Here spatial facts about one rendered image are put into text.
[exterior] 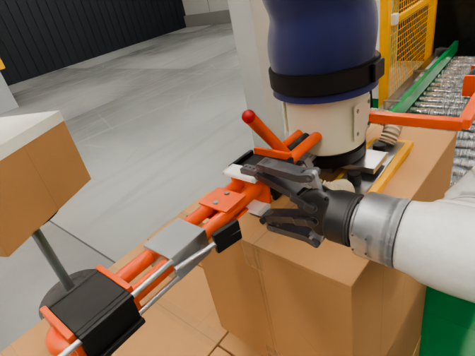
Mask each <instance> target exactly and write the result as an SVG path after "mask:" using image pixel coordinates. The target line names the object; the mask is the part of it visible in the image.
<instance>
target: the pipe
mask: <svg viewBox="0 0 475 356"><path fill-rule="evenodd" d="M386 158H387V152H382V151H377V150H368V149H365V154H364V155H363V157H362V158H361V159H359V160H357V161H356V162H354V163H352V164H350V165H347V166H344V167H340V168H343V169H348V170H357V171H359V172H365V173H369V174H374V173H376V171H377V170H378V168H379V167H380V166H381V164H382V163H383V162H384V161H385V160H386ZM316 163H317V156H316V155H313V154H312V153H306V154H304V155H303V156H302V157H301V158H300V159H299V160H298V161H296V162H295V163H294V165H299V166H302V167H314V166H315V165H316Z"/></svg>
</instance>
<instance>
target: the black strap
mask: <svg viewBox="0 0 475 356"><path fill-rule="evenodd" d="M384 74H385V58H384V57H381V53H380V52H379V51H377V50H375V54H374V57H373V58H372V59H370V60H369V61H367V62H365V63H363V64H361V65H358V66H354V67H351V68H348V69H343V70H340V71H334V72H329V73H319V74H312V75H305V76H291V75H281V74H277V73H275V72H273V71H272V69H271V67H269V80H270V86H271V89H272V90H274V91H275V92H277V93H279V94H282V95H287V96H293V97H317V96H325V95H335V94H339V93H345V92H348V91H352V90H355V89H358V88H362V87H363V86H366V85H368V84H370V83H374V82H376V81H377V80H378V79H380V78H381V77H382V76H383V75H384Z"/></svg>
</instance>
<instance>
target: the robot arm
mask: <svg viewBox="0 0 475 356"><path fill-rule="evenodd" d="M222 173H223V175H225V176H228V177H232V178H236V179H240V180H243V181H246V182H251V183H254V184H255V183H256V182H258V181H260V182H262V183H263V184H265V185H267V186H269V187H271V188H272V189H275V190H277V191H278V192H280V193H282V194H283V195H285V196H287V197H289V198H290V201H291V202H293V203H295V204H297V206H298V208H271V209H269V208H270V207H271V206H270V204H269V203H265V202H262V201H258V200H255V199H254V200H253V201H252V202H251V203H249V204H248V205H247V206H246V208H249V210H248V211H247V212H248V213H250V215H253V216H257V217H258V218H260V219H259V221H260V223H261V224H264V223H265V222H266V223H267V226H266V228H267V230H268V231H271V232H275V233H277V234H280V235H284V236H287V237H291V238H293V239H298V240H300V241H303V242H306V243H308V244H309V245H311V246H313V247H314V248H318V247H319V245H320V244H321V243H322V242H323V241H324V239H325V238H326V239H328V240H329V241H332V242H335V243H337V244H341V245H344V246H346V247H351V250H352V252H353V253H354V254H355V255H357V256H360V257H363V258H365V259H369V260H371V261H375V262H377V263H381V264H383V265H385V266H387V267H389V268H395V269H397V270H399V271H401V272H403V273H405V274H407V275H409V276H411V277H412V278H413V279H414V280H416V281H418V282H419V283H422V284H424V285H427V286H428V287H431V288H433V289H435V290H438V291H441V292H444V293H445V294H448V295H451V296H453V297H457V298H460V299H463V300H466V301H468V302H473V303H475V166H474V167H473V168H472V169H471V170H469V171H468V172H467V173H466V174H465V175H464V176H463V177H462V178H461V179H460V180H459V181H458V182H457V183H456V184H454V185H453V186H452V187H451V188H450V189H449V190H447V191H446V192H445V197H444V198H443V199H439V200H436V201H434V202H421V201H412V200H410V199H408V198H399V197H396V196H390V195H387V194H381V193H377V192H374V191H371V192H369V193H367V194H366V195H365V196H364V195H363V194H358V193H354V192H351V191H346V190H331V189H329V188H328V187H326V186H325V185H322V184H321V182H320V180H319V177H318V175H319V174H320V173H321V170H320V168H318V167H302V166H299V165H294V164H290V163H288V162H283V161H280V160H275V159H272V158H264V159H263V160H261V161H260V162H259V163H257V164H256V165H255V166H254V165H248V164H246V165H244V166H241V165H235V164H232V165H231V166H229V167H228V168H226V169H225V170H223V171H222ZM297 182H298V183H297ZM299 183H303V184H299ZM307 185H310V186H311V187H312V188H311V187H309V186H307ZM277 225H278V226H277Z"/></svg>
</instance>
